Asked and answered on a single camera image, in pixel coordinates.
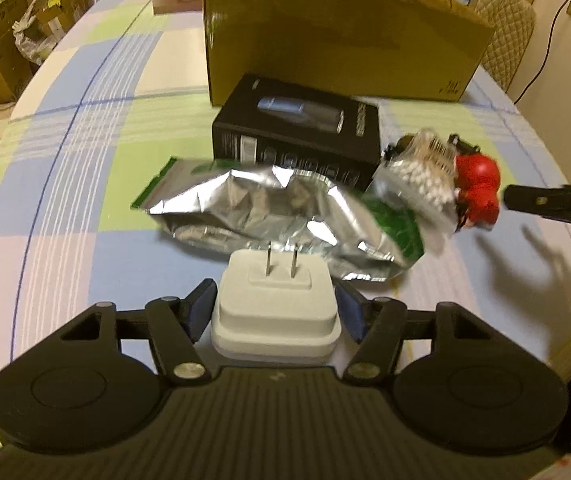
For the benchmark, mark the black product box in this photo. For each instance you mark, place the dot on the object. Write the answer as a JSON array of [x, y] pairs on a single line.
[[295, 135]]

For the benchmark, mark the beige quilted chair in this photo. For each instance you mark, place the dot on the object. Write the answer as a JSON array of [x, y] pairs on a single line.
[[508, 30]]

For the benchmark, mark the red toy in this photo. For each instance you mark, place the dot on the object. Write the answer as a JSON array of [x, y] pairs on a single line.
[[478, 180]]

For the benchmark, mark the clear plastic bag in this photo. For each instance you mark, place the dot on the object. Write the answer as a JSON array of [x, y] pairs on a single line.
[[33, 35]]

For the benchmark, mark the silver green foil bag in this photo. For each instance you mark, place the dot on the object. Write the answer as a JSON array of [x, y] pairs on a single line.
[[265, 205]]

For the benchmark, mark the checked tablecloth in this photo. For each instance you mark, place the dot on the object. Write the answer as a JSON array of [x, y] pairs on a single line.
[[90, 160]]

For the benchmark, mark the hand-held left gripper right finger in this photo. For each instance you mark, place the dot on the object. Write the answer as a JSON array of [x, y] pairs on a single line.
[[350, 310]]

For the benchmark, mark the white power adapter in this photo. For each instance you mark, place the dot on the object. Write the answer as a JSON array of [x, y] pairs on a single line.
[[275, 320]]

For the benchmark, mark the small open cardboard box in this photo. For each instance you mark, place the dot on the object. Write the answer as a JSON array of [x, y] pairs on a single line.
[[55, 10]]

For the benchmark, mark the brown cardboard box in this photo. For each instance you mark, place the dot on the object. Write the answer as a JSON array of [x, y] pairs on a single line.
[[340, 45]]

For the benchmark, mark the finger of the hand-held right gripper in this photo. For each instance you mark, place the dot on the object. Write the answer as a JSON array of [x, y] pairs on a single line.
[[545, 202]]

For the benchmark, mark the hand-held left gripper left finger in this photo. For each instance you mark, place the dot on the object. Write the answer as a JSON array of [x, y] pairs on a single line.
[[201, 306]]

